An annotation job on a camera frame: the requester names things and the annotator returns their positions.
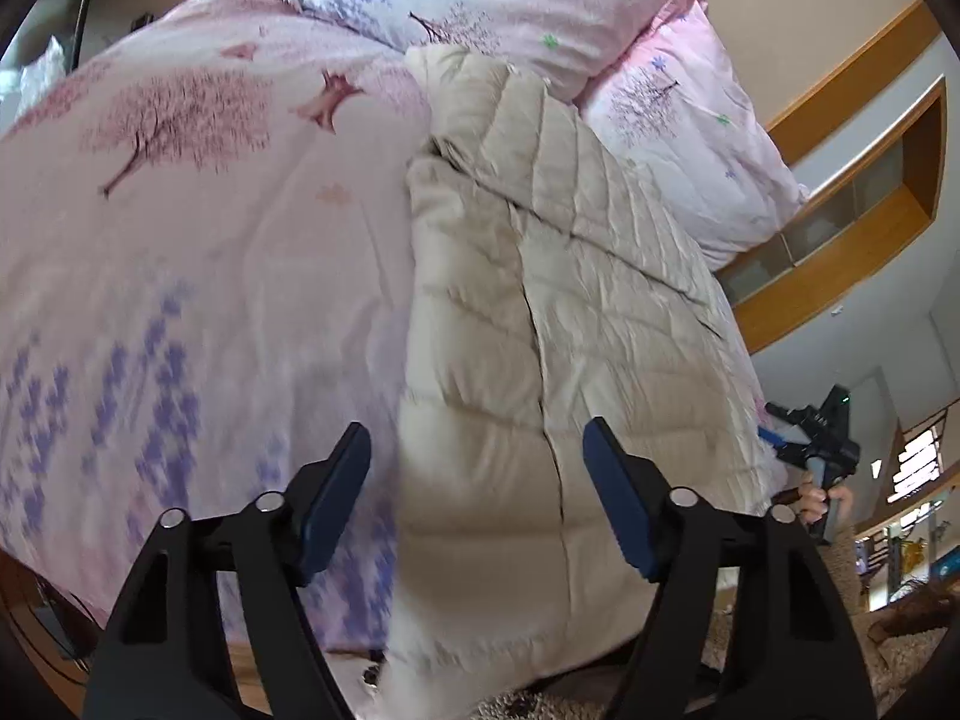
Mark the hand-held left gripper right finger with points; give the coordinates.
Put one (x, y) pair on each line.
(622, 502)

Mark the person's right hand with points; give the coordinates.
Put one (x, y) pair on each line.
(811, 499)

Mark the right pink floral pillow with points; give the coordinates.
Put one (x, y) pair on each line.
(675, 142)

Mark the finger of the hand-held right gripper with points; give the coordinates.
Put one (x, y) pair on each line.
(772, 437)
(784, 413)

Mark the cream quilted blanket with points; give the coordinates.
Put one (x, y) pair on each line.
(487, 390)

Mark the pink floral bed sheet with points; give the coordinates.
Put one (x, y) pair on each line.
(187, 277)

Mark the wooden headboard shelf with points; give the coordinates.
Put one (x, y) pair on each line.
(847, 240)

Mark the window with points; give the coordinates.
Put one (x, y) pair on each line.
(915, 461)

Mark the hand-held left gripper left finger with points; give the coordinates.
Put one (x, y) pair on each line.
(330, 510)

